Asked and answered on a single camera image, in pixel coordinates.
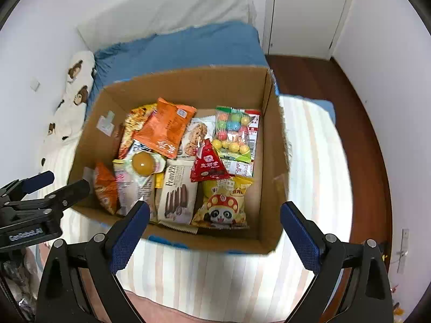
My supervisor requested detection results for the colourful candy ball packet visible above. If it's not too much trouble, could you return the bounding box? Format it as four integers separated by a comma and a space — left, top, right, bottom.
212, 106, 262, 177

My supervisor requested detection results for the yellow mushroom cartoon packet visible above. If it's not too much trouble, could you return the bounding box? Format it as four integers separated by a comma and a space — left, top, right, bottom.
191, 176, 254, 230

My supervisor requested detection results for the white paper label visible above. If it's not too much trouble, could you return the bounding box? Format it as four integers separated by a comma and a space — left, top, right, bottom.
97, 111, 115, 136

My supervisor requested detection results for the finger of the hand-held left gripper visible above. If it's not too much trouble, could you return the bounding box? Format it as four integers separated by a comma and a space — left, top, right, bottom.
0, 171, 55, 203
7, 179, 91, 216

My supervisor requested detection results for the blue bed sheet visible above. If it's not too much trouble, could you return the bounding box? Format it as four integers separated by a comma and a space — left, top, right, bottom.
87, 21, 336, 126

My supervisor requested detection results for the yellow jelly cup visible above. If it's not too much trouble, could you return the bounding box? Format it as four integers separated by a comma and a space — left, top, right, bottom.
130, 151, 168, 177

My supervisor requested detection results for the orange snack packet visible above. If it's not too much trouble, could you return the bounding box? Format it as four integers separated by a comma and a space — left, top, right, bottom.
133, 97, 197, 160

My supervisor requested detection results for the white door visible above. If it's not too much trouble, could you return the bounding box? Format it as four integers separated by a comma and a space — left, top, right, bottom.
264, 0, 357, 60

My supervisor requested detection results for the yellow instant noodle packet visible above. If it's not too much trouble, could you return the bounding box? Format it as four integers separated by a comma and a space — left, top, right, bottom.
118, 104, 169, 161

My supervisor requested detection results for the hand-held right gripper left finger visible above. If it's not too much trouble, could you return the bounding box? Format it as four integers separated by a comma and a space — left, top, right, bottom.
35, 201, 151, 323

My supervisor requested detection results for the bear print pillow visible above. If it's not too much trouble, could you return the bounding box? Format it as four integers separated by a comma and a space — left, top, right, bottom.
37, 50, 97, 169

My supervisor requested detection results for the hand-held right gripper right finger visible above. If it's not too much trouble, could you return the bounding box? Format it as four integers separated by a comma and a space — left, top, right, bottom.
280, 201, 394, 323

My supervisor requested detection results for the translucent white snack packet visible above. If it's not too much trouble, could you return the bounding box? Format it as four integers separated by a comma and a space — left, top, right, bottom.
113, 159, 165, 223

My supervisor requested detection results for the white oat cookie packet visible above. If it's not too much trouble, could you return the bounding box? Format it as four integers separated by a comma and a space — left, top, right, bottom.
178, 116, 216, 158

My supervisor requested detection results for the small orange crinkled packet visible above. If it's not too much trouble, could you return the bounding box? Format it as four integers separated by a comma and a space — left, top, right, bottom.
92, 162, 119, 215

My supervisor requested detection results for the white door latch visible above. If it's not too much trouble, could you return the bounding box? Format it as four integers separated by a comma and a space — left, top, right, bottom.
397, 229, 410, 274

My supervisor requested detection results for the brown wafer packet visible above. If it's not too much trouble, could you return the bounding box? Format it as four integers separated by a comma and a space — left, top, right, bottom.
158, 157, 199, 235

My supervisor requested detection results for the red triangular snack packet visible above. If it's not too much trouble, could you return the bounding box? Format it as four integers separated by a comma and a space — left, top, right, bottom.
190, 139, 231, 183

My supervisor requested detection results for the brown cardboard box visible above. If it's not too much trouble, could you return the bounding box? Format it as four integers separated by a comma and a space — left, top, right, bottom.
67, 66, 292, 255

